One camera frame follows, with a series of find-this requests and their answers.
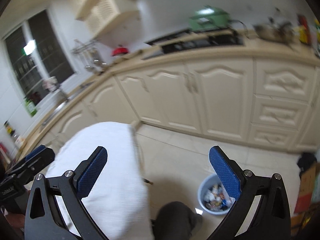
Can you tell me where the light blue trash bin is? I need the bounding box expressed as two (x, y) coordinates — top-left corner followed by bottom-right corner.
(197, 173), (235, 216)

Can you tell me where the cream kitchen cabinet unit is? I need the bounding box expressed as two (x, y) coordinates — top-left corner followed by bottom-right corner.
(18, 40), (319, 156)

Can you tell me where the dark kitchen window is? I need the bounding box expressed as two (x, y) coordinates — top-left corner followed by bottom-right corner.
(4, 10), (75, 105)

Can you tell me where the brown cardboard box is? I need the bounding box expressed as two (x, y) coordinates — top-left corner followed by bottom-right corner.
(291, 163), (319, 230)

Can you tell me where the black bag on floor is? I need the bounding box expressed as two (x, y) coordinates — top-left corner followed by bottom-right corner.
(297, 152), (317, 178)

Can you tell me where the white cloth covered table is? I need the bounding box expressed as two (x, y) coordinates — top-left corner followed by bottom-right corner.
(45, 122), (153, 239)

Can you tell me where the green dish soap bottle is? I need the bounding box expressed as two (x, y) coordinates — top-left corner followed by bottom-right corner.
(25, 98), (37, 116)

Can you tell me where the person's dark trouser leg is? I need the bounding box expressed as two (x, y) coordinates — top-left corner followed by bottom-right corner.
(152, 202), (203, 239)

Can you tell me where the red pot lid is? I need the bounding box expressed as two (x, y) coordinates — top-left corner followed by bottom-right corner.
(111, 44), (129, 57)

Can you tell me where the steel wok pan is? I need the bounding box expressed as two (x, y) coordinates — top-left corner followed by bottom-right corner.
(253, 7), (295, 44)

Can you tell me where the yellow red seasoning package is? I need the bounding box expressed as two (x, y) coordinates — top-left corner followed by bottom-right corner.
(297, 14), (311, 46)

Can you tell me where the black gas stove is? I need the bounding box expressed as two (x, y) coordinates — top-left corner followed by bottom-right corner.
(150, 29), (244, 57)

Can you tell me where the green electric cooker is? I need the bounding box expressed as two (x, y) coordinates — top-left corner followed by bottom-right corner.
(189, 5), (231, 31)

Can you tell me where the cream upper wall cabinet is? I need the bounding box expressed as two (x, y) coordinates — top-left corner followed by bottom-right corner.
(69, 0), (139, 38)

